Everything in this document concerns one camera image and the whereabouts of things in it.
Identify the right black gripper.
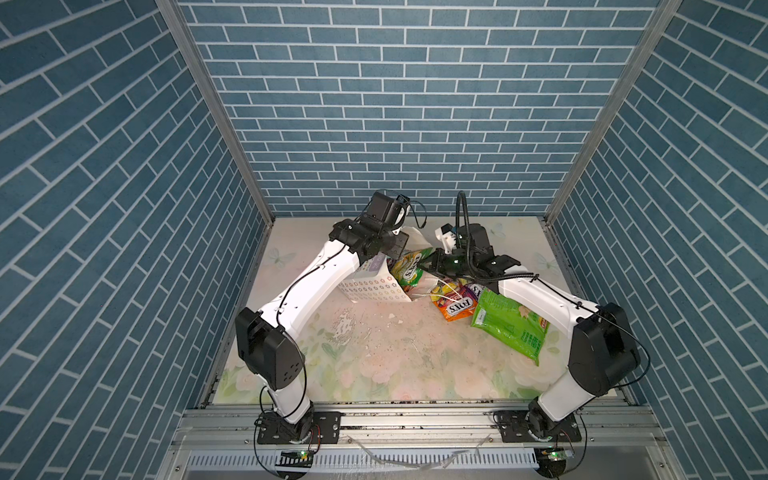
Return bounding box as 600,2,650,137
416,247,476,280

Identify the purple Fox's raspberry candy bag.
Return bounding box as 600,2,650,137
465,283,486,300

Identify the orange Fox's fruits candy bag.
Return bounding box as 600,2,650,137
429,281,479,322

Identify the green Fox's spring candy bag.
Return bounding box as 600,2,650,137
390,247,437,293

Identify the white patterned paper bag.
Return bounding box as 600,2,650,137
338,227,434,302

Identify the green snack packet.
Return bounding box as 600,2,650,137
471,289,549,366

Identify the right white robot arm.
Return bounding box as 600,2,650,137
420,223,641,441

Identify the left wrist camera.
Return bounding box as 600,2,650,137
393,194,411,231

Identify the white cable on rail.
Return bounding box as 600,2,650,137
344,433,492,470

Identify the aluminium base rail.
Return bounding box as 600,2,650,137
159,400,683,479

